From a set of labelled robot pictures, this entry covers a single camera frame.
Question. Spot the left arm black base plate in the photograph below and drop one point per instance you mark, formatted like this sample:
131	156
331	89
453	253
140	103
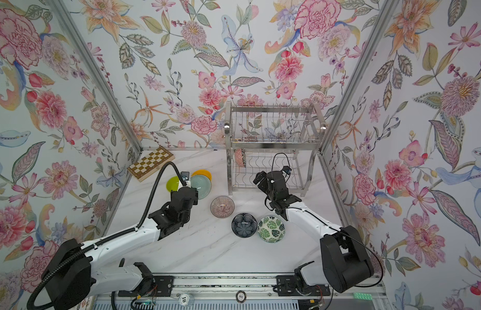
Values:
160	286

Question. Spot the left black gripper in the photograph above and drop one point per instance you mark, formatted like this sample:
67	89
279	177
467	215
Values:
187	192

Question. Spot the lime green plastic bowl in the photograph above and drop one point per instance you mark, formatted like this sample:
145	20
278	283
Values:
173	184

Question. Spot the dark blue floral bowl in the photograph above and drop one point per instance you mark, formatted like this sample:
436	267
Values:
244	225

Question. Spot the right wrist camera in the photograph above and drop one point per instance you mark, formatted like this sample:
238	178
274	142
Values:
287	170

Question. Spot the aluminium front rail frame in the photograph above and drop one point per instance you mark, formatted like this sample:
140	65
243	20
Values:
241	291

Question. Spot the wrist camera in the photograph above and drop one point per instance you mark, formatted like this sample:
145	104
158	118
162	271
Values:
185	179
287	170

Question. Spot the two-tier steel dish rack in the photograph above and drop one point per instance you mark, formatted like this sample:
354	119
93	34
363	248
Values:
272	137

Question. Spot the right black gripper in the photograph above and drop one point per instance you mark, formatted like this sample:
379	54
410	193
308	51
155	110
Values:
264	180

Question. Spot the green leaf pattern bowl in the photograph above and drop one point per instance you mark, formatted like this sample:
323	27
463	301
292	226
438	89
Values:
271	229

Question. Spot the pink striped ceramic bowl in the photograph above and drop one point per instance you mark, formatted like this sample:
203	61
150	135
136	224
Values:
222	206

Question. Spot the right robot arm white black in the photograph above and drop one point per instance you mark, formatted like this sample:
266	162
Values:
344	260

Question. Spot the orange yellow plastic bowl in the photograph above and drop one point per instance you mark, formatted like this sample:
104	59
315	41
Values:
203	172

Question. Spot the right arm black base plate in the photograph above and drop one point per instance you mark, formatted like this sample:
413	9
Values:
294	286

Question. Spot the wooden chess board box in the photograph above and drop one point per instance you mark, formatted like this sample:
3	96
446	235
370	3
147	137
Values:
151	163

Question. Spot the pale green ceramic bowl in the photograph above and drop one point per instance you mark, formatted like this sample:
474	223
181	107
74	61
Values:
202	184

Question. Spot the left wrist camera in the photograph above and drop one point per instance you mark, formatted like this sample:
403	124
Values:
185	179

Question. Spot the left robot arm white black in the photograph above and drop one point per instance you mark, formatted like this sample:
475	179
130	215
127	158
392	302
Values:
78	271

